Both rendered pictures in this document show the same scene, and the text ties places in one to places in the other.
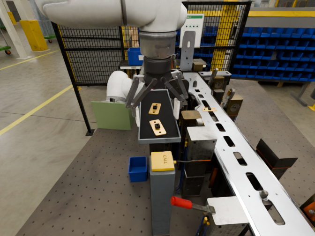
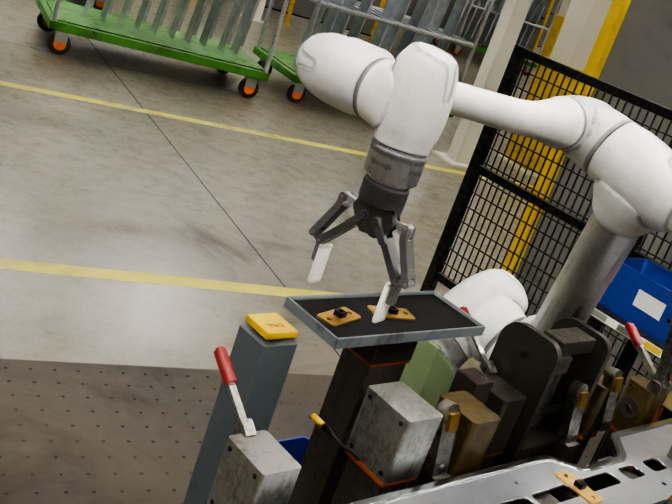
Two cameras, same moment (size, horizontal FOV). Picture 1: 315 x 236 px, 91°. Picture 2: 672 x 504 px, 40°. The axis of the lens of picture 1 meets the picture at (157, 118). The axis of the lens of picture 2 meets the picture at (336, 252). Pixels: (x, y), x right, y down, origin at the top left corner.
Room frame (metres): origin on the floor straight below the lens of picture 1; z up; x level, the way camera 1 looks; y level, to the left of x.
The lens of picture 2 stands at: (-0.55, -1.01, 1.76)
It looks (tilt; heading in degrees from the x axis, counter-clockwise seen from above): 19 degrees down; 48
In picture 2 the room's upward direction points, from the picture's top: 19 degrees clockwise
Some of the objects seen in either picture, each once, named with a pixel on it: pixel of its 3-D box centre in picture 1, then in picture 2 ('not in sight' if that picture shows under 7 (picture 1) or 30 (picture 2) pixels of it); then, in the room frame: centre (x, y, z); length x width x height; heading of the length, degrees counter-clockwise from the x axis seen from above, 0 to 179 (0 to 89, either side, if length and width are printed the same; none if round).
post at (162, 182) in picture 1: (161, 202); (229, 451); (0.29, -0.01, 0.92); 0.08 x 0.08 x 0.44; 4
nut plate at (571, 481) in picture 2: (209, 108); (580, 485); (0.80, -0.31, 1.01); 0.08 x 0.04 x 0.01; 94
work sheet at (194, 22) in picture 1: (191, 31); not in sight; (1.82, -0.35, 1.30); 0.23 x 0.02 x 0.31; 94
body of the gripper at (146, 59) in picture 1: (157, 72); (378, 207); (0.43, 0.00, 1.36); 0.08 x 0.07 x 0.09; 108
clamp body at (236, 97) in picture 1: (229, 119); not in sight; (0.87, -0.50, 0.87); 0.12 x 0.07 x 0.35; 94
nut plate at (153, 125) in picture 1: (157, 126); (340, 314); (0.43, 0.00, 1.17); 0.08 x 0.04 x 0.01; 18
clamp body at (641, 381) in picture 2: not in sight; (609, 448); (1.25, -0.10, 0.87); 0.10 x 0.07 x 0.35; 94
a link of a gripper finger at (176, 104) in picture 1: (176, 108); (385, 301); (0.45, -0.06, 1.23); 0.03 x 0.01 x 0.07; 18
